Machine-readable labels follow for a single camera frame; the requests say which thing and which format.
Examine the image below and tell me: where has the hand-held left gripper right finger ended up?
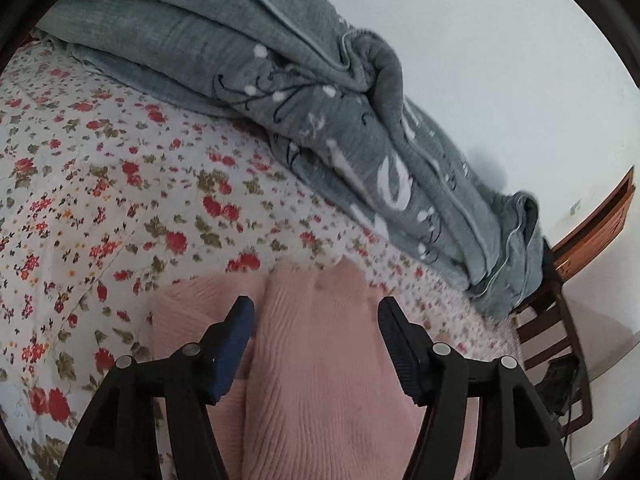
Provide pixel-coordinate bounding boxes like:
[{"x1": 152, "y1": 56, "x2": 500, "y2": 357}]
[{"x1": 377, "y1": 296, "x2": 576, "y2": 480}]

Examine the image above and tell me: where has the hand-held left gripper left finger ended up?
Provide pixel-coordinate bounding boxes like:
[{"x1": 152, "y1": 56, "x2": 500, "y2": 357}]
[{"x1": 55, "y1": 296, "x2": 257, "y2": 480}]

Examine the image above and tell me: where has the pink knit sweater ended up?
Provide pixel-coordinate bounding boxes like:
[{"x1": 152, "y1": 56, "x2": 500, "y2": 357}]
[{"x1": 150, "y1": 255, "x2": 481, "y2": 480}]

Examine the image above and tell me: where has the floral bed sheet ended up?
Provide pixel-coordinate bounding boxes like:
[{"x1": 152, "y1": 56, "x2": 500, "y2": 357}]
[{"x1": 0, "y1": 30, "x2": 521, "y2": 480}]

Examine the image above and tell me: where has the orange wooden door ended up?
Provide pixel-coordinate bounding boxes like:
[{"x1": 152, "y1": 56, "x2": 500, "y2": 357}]
[{"x1": 552, "y1": 165, "x2": 636, "y2": 281}]

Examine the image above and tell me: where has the grey flower print blanket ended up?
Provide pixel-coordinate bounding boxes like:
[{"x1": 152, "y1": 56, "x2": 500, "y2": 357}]
[{"x1": 37, "y1": 0, "x2": 548, "y2": 321}]

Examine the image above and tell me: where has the dark wooden bed frame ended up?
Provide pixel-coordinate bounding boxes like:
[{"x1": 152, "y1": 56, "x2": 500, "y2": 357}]
[{"x1": 515, "y1": 245, "x2": 593, "y2": 426}]

